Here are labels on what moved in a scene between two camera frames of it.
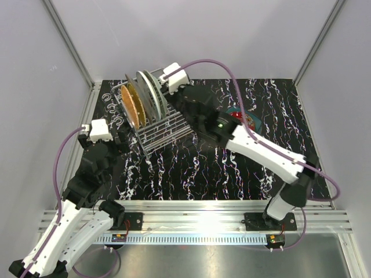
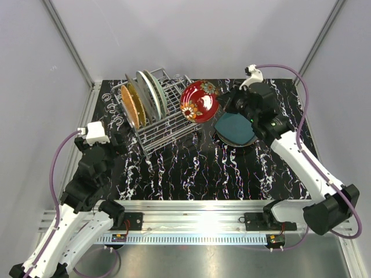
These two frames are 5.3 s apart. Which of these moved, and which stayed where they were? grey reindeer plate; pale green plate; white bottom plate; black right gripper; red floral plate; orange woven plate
Moved: red floral plate; black right gripper
Stayed: orange woven plate; pale green plate; white bottom plate; grey reindeer plate
